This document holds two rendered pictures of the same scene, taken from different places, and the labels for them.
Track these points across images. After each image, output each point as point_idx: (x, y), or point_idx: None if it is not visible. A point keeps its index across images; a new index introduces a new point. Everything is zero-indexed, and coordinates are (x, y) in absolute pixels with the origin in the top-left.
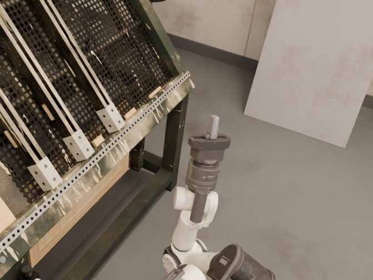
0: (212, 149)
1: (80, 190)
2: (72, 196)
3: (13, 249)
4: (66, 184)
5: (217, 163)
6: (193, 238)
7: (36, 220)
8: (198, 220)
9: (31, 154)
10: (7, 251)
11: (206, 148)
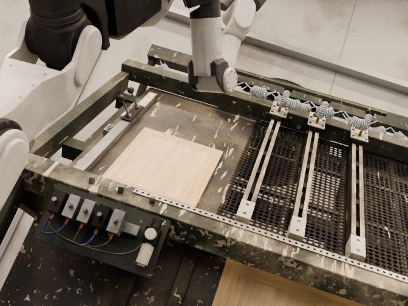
0: None
1: (260, 241)
2: (248, 237)
3: (166, 207)
4: (252, 227)
5: None
6: (223, 47)
7: (201, 216)
8: (220, 0)
9: (246, 193)
10: (162, 205)
11: None
